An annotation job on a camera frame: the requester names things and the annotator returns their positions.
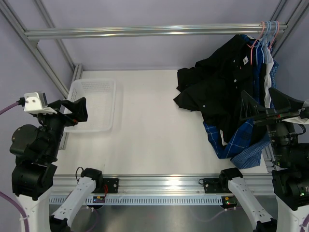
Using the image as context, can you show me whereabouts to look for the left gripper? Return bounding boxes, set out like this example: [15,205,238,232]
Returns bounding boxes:
[37,97,87,160]

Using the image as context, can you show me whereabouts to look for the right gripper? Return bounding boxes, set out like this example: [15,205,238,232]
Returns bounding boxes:
[240,87,307,167]

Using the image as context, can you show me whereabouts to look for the blue plaid shirt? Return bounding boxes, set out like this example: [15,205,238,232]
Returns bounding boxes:
[203,35,267,159]

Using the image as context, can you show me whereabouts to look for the black shirt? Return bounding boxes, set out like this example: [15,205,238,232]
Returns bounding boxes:
[174,35,254,142]

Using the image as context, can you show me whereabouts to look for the pink wire hanger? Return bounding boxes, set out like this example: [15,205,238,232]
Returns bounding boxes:
[248,21,265,65]

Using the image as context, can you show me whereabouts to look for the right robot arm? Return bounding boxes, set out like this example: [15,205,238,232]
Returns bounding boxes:
[218,87,309,232]

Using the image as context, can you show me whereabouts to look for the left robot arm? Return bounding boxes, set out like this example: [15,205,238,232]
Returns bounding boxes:
[10,92,104,232]

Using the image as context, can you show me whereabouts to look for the light blue checked shirt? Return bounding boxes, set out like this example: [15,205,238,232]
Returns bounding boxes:
[231,60,279,169]

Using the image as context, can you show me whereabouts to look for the pink hanger at right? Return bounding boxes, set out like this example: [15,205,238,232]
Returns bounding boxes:
[268,21,280,51]

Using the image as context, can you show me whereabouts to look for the white plastic basket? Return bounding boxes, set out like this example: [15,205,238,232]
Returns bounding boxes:
[64,78,116,133]

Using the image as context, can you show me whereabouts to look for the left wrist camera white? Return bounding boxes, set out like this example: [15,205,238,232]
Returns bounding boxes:
[24,92,57,115]

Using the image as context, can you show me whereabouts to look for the aluminium front rail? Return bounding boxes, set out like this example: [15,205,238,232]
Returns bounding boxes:
[52,175,276,195]

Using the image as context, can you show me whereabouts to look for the grey slotted cable duct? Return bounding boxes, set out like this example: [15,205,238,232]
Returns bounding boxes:
[48,195,223,206]

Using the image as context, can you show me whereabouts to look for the aluminium hanging rail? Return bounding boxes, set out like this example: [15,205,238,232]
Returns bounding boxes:
[24,22,287,40]

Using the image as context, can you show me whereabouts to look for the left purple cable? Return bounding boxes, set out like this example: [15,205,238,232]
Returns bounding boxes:
[0,98,31,232]

